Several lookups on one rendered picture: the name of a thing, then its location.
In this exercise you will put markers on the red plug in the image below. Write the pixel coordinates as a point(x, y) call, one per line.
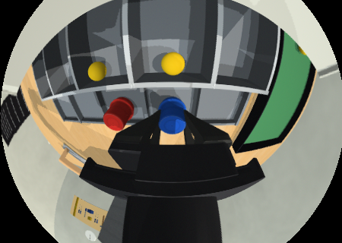
point(121, 110)

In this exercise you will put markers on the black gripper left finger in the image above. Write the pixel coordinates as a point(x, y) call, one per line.
point(142, 131)

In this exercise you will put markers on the green tray with black rim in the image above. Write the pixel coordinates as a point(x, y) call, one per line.
point(273, 116)

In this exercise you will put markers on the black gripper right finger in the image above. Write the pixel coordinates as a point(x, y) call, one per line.
point(203, 132)

